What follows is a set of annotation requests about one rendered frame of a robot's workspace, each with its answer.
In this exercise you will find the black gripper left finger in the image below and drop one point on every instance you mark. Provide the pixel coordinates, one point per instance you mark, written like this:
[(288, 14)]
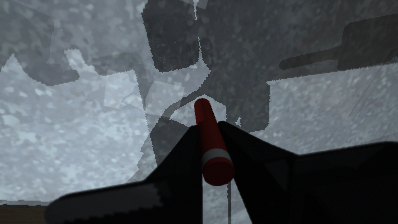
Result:
[(171, 194)]

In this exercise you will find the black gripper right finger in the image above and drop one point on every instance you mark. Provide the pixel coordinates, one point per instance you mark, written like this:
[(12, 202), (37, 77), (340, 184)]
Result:
[(272, 181)]

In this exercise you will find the dark red peg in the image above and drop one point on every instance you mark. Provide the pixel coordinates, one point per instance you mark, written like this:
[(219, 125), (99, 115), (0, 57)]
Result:
[(217, 166)]

